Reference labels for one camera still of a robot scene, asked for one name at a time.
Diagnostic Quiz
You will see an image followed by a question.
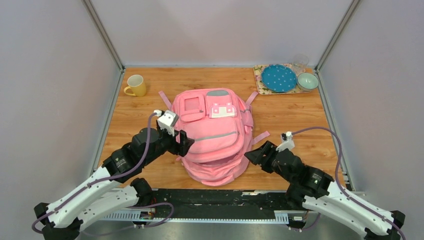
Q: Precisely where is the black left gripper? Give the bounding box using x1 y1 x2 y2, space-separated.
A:
142 118 196 166

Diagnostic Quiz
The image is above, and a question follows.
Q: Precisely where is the clear drinking glass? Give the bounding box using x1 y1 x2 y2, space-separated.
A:
292 54 309 72

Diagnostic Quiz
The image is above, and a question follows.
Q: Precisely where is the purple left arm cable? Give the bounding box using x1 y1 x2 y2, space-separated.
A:
31 112 175 234

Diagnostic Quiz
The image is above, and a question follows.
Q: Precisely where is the pale green bowl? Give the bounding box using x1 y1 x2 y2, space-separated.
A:
297 72 320 92

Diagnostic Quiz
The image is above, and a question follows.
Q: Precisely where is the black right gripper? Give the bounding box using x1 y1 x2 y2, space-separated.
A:
243 141 295 186

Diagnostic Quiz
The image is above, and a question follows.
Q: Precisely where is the blue polka dot plate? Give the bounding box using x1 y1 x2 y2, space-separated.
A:
260 64 297 93

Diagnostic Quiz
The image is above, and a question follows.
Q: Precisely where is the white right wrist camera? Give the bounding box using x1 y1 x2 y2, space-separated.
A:
276 131 295 152

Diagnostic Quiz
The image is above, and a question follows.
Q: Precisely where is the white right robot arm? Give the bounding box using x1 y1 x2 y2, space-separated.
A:
244 139 405 240

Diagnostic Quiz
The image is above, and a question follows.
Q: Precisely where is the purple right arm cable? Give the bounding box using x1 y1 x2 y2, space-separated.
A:
288 126 407 240

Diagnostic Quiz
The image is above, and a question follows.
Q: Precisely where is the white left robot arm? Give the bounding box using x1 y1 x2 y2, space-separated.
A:
31 127 195 240

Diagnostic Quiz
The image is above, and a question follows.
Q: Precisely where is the floral placemat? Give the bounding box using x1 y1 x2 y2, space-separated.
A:
253 63 314 95

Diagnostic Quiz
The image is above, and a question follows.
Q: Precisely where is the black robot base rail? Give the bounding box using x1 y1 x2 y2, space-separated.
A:
136 188 314 221

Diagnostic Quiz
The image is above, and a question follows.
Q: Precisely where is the yellow mug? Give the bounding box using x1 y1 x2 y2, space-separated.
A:
123 74 147 97

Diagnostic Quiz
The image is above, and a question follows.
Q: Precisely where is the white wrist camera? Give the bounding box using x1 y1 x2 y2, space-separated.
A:
153 109 180 137
276 131 295 152

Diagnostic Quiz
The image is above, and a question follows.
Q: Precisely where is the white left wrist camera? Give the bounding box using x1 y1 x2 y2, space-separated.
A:
153 109 180 137

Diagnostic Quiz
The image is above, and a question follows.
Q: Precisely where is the pink student backpack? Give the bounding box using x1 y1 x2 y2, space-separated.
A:
158 88 270 187

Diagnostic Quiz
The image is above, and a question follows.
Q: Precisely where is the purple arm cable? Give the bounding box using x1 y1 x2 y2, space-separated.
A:
31 112 175 234
288 126 407 240

